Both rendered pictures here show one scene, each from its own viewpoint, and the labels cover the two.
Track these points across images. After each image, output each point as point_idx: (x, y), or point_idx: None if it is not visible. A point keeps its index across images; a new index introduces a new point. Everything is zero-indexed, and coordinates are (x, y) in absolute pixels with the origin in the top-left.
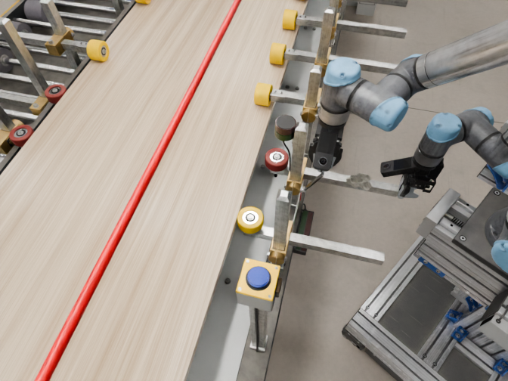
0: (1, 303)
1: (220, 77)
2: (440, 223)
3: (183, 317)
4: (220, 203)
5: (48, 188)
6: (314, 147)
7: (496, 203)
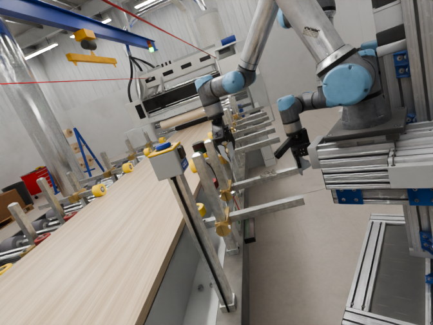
0: None
1: None
2: (318, 147)
3: (142, 273)
4: (173, 212)
5: (51, 252)
6: None
7: None
